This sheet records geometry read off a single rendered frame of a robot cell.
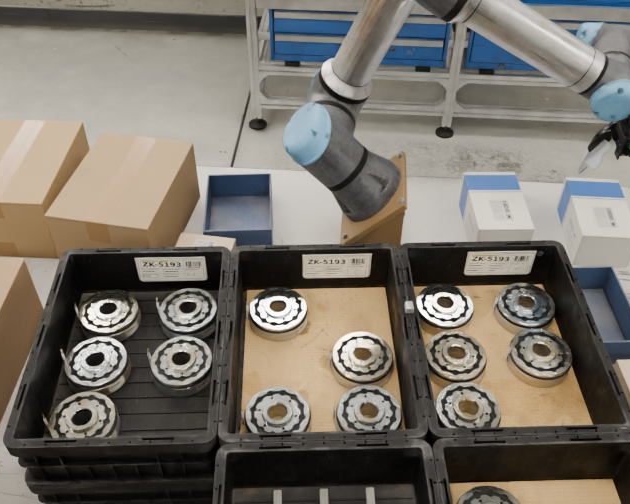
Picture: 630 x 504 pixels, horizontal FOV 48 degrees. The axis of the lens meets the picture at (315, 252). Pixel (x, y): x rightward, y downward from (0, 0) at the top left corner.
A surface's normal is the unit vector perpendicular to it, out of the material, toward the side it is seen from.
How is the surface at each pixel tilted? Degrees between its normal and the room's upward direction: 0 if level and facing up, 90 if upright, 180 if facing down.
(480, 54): 90
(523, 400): 0
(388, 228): 90
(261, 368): 0
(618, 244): 90
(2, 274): 0
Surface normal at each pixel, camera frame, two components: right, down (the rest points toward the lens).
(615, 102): -0.19, 0.76
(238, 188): 0.05, 0.69
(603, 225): 0.00, -0.72
